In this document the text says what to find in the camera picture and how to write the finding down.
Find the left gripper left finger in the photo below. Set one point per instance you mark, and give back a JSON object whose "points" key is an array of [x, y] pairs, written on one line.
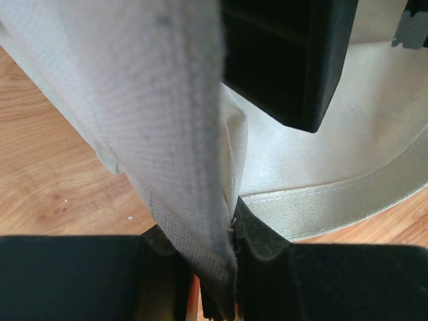
{"points": [[95, 277]]}

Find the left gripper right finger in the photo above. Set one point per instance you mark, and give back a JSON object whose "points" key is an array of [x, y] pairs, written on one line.
{"points": [[281, 280]]}

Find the beige canvas tote bag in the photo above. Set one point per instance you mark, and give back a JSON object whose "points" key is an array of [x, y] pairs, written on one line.
{"points": [[143, 83]]}

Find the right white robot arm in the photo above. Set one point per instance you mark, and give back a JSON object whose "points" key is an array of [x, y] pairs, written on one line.
{"points": [[287, 57]]}

